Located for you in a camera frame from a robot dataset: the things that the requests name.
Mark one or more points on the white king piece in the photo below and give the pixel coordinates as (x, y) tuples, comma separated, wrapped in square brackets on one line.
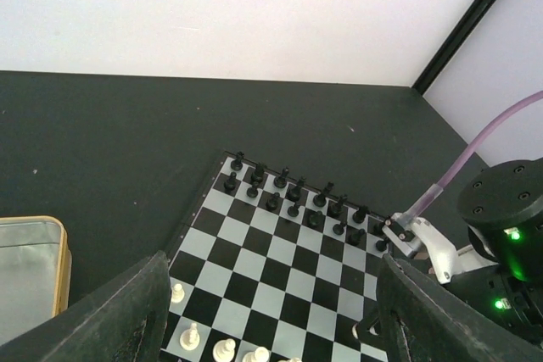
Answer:
[(260, 354)]

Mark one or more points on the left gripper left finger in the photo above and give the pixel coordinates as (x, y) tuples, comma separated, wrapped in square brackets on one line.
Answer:
[(123, 320)]

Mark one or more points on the black pawn piece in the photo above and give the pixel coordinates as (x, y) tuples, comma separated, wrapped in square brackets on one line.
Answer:
[(231, 183)]

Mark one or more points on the black and white chessboard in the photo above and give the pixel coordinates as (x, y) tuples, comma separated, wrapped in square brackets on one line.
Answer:
[(269, 272)]

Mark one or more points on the black rook far corner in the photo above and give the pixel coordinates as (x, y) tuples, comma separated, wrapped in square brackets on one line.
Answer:
[(237, 163)]

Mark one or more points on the gold metal tin tray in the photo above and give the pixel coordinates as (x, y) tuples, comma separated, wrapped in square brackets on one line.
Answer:
[(35, 272)]

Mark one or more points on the white pawn piece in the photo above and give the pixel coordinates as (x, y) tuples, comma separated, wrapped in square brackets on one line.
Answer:
[(177, 293)]

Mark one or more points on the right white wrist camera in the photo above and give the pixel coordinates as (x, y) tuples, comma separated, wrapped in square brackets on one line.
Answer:
[(412, 236)]

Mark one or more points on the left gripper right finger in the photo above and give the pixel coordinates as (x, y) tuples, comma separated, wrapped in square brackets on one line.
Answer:
[(421, 321)]

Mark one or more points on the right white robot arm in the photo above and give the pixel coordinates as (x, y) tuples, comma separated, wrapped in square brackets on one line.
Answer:
[(502, 207)]

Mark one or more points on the white knight piece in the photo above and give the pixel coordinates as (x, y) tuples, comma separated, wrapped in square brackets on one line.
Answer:
[(190, 338)]

